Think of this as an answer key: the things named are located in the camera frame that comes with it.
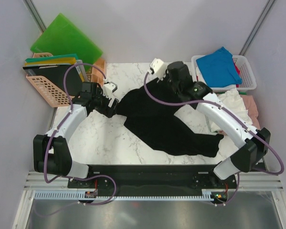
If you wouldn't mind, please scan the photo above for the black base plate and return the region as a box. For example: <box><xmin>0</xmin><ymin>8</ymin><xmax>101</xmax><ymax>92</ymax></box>
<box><xmin>68</xmin><ymin>165</ymin><xmax>236</xmax><ymax>196</ymax></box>

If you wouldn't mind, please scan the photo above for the white crumpled t shirt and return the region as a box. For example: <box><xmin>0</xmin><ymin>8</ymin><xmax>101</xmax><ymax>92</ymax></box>
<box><xmin>217</xmin><ymin>88</ymin><xmax>253</xmax><ymax>125</ymax></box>

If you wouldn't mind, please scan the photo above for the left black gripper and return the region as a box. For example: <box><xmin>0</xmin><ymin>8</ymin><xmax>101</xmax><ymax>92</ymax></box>
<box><xmin>92</xmin><ymin>88</ymin><xmax>118</xmax><ymax>118</ymax></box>

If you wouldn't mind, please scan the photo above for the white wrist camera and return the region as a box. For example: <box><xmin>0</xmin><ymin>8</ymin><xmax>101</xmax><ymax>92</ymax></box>
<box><xmin>148</xmin><ymin>58</ymin><xmax>167</xmax><ymax>81</ymax></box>
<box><xmin>102</xmin><ymin>81</ymin><xmax>118</xmax><ymax>98</ymax></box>

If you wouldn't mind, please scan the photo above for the orange file basket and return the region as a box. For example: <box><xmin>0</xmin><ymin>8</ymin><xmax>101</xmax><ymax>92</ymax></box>
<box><xmin>26</xmin><ymin>63</ymin><xmax>73</xmax><ymax>107</ymax></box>

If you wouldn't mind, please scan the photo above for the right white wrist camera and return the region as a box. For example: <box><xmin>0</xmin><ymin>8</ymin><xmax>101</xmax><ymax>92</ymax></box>
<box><xmin>148</xmin><ymin>58</ymin><xmax>167</xmax><ymax>81</ymax></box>

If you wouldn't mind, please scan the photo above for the red garment in basket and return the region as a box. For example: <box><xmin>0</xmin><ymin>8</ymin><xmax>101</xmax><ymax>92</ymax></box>
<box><xmin>232</xmin><ymin>62</ymin><xmax>242</xmax><ymax>88</ymax></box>

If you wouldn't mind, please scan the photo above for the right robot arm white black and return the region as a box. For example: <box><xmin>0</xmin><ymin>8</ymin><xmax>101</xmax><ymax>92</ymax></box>
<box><xmin>148</xmin><ymin>59</ymin><xmax>270</xmax><ymax>188</ymax></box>

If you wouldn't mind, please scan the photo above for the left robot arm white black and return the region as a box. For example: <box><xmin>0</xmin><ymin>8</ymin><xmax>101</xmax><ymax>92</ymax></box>
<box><xmin>33</xmin><ymin>82</ymin><xmax>119</xmax><ymax>187</ymax></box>

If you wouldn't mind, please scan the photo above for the black folder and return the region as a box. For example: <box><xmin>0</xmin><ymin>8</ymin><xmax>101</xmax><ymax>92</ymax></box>
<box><xmin>23</xmin><ymin>65</ymin><xmax>83</xmax><ymax>96</ymax></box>

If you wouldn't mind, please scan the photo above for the white laundry basket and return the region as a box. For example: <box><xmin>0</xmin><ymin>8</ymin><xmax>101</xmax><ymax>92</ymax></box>
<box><xmin>191</xmin><ymin>55</ymin><xmax>257</xmax><ymax>91</ymax></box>

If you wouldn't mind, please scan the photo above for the yellow folder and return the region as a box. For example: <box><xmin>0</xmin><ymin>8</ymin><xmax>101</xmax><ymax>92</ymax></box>
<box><xmin>24</xmin><ymin>57</ymin><xmax>76</xmax><ymax>66</ymax></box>

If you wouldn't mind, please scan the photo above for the white slotted cable duct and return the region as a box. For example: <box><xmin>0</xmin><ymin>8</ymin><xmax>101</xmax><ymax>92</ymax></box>
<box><xmin>34</xmin><ymin>189</ymin><xmax>214</xmax><ymax>201</ymax></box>

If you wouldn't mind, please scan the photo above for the blue folded t shirt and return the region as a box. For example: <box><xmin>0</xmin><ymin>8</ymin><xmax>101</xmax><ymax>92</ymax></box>
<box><xmin>196</xmin><ymin>47</ymin><xmax>242</xmax><ymax>88</ymax></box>

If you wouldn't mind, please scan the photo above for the green plastic board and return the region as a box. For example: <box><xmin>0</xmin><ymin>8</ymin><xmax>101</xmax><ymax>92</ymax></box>
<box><xmin>30</xmin><ymin>13</ymin><xmax>103</xmax><ymax>64</ymax></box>

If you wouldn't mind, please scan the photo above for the teal folder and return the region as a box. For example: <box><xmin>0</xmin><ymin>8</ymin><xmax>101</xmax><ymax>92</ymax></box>
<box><xmin>25</xmin><ymin>53</ymin><xmax>79</xmax><ymax>63</ymax></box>

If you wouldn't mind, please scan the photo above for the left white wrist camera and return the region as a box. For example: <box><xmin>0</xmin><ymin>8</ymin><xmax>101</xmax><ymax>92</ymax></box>
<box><xmin>102</xmin><ymin>81</ymin><xmax>118</xmax><ymax>98</ymax></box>

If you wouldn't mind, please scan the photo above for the black t shirt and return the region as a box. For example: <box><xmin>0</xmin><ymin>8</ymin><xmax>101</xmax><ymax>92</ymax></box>
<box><xmin>116</xmin><ymin>87</ymin><xmax>223</xmax><ymax>157</ymax></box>

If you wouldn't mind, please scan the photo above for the orange compartment organizer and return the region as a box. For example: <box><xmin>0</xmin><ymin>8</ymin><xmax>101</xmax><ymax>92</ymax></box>
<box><xmin>86</xmin><ymin>58</ymin><xmax>107</xmax><ymax>86</ymax></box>

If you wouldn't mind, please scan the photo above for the pink t shirt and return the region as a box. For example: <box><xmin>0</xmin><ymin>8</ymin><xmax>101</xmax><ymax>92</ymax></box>
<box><xmin>241</xmin><ymin>95</ymin><xmax>261</xmax><ymax>129</ymax></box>

